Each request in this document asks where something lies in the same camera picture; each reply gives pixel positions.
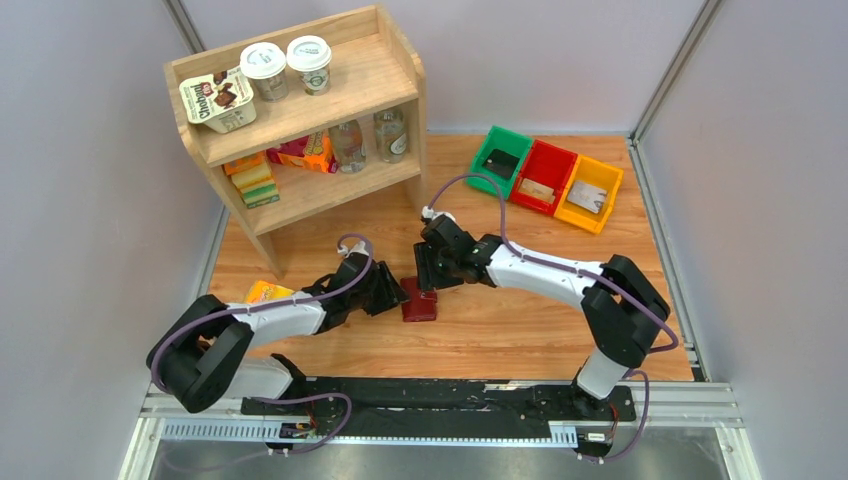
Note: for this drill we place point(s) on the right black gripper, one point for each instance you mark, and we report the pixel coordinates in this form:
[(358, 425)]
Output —
[(428, 263)]

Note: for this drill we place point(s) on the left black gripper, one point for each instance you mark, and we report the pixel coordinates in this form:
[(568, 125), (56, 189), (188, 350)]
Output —
[(381, 289)]

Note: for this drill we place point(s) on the red leather card holder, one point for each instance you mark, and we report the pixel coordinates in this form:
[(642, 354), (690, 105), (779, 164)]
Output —
[(422, 304)]

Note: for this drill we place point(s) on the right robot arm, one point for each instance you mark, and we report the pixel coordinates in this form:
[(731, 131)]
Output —
[(622, 308)]

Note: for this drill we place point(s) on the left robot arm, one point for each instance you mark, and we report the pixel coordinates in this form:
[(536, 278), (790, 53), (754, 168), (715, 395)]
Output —
[(197, 359)]

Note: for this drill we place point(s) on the black card in green bin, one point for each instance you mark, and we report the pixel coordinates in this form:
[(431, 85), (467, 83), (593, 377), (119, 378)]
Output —
[(501, 163)]

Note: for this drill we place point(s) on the tan card in red bin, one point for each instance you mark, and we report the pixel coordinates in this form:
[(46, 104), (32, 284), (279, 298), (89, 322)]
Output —
[(536, 191)]

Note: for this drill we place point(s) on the silver card in yellow bin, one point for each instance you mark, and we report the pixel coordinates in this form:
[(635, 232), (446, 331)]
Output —
[(587, 196)]

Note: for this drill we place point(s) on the orange green small box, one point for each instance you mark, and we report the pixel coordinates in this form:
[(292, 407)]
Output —
[(263, 291)]

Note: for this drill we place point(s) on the right glass bottle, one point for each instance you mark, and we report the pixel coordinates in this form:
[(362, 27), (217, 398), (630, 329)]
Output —
[(390, 134)]

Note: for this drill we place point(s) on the glass bottle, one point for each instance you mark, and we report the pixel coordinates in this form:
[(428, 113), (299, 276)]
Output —
[(348, 146), (390, 134)]

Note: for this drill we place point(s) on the green plastic bin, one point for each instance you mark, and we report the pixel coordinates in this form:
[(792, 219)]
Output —
[(498, 138)]

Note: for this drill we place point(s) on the left glass bottle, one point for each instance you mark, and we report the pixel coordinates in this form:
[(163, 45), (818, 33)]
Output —
[(348, 146)]

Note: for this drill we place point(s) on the red plastic bin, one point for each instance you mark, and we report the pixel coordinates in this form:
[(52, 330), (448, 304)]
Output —
[(549, 165)]

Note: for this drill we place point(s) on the orange pink snack box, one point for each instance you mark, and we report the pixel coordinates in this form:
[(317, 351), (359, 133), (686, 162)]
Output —
[(313, 152)]

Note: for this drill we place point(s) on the stacked yellow green sponges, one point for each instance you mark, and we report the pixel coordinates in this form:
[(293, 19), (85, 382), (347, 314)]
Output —
[(253, 179)]

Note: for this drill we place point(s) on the yellow plastic bin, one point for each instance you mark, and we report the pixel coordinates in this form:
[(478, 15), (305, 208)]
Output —
[(597, 173)]

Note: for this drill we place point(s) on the wooden two-tier shelf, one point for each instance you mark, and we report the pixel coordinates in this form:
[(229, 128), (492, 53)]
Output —
[(374, 67)]

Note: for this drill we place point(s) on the right white-lidded coffee cup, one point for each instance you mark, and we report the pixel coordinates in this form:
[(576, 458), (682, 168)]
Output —
[(310, 57)]

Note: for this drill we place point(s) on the white-lidded coffee cup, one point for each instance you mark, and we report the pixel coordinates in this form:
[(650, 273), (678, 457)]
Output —
[(310, 57), (264, 65)]

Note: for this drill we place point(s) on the left white-lidded coffee cup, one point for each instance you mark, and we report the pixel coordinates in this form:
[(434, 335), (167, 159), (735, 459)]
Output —
[(264, 65)]

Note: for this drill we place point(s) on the Chobani yogurt cup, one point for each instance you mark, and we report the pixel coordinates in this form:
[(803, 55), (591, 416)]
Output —
[(222, 101)]

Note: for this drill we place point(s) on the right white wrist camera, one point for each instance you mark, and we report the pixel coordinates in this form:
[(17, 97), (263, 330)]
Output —
[(429, 214)]

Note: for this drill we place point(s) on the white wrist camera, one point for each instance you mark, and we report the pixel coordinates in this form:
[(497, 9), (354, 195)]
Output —
[(429, 214), (361, 247)]

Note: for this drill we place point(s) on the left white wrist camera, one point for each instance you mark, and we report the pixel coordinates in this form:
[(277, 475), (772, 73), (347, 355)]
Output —
[(361, 247)]

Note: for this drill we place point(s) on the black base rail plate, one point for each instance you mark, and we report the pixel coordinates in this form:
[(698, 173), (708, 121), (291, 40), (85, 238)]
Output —
[(444, 409)]

